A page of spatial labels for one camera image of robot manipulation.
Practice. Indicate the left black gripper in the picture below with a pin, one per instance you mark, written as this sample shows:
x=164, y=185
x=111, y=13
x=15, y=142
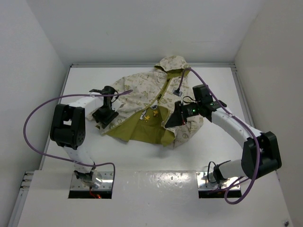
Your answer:
x=104, y=120

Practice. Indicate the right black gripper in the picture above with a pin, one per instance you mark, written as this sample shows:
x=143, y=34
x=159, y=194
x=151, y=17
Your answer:
x=177, y=118

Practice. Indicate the cream printed hooded jacket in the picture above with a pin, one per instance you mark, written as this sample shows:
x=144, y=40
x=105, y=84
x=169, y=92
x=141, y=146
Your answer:
x=144, y=112

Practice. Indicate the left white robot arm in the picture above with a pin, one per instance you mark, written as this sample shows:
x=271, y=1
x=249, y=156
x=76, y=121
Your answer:
x=68, y=130

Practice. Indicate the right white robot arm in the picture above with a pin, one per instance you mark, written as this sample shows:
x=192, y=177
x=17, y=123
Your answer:
x=260, y=151

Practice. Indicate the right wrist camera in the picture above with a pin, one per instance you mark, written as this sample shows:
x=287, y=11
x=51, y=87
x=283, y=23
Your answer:
x=177, y=92

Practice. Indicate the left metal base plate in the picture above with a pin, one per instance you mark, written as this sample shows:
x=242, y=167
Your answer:
x=104, y=182

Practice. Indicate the metal base plate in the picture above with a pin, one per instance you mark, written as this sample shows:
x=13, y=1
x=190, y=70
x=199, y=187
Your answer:
x=104, y=182
x=206, y=182

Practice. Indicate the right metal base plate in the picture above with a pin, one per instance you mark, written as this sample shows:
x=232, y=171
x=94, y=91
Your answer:
x=206, y=182

